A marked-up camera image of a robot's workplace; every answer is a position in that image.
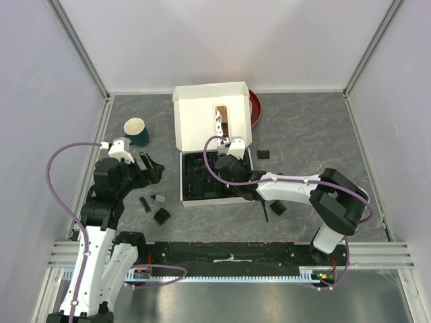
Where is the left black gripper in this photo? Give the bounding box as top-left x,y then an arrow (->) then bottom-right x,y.
115,151 -> 164,197

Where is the small oil bottle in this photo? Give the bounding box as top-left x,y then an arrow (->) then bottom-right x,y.
150,194 -> 166,203

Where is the black rectangular stick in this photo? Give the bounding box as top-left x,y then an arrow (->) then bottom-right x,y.
139,196 -> 152,213

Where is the black comb guard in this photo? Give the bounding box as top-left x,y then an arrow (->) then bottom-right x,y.
153,208 -> 171,225
257,149 -> 271,159
270,200 -> 287,216

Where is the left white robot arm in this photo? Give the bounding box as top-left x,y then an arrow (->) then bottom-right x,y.
46,153 -> 165,322

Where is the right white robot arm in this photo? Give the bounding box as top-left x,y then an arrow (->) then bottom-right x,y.
214,155 -> 370,265

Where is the black flat comb guard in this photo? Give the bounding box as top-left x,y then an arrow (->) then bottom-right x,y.
257,149 -> 271,159

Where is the black plastic tray insert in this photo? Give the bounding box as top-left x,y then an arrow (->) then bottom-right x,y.
180,151 -> 246,207

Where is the black cleaning brush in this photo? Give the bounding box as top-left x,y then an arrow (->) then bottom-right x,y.
261,201 -> 269,223

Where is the dark green mug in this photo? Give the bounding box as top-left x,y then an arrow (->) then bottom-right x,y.
123,118 -> 150,147

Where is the white cardboard clipper box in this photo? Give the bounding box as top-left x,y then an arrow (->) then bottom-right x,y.
172,80 -> 259,208

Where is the red bowl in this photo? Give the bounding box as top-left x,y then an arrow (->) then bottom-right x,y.
249,90 -> 262,127

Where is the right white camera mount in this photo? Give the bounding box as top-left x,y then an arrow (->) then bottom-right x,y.
217,137 -> 246,159

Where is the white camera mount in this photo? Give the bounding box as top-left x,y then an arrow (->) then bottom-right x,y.
100,137 -> 135,164
217,137 -> 246,159

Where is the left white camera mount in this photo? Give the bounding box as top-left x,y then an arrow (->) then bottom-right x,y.
100,137 -> 135,164

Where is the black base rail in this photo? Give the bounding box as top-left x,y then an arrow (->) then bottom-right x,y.
134,242 -> 347,276

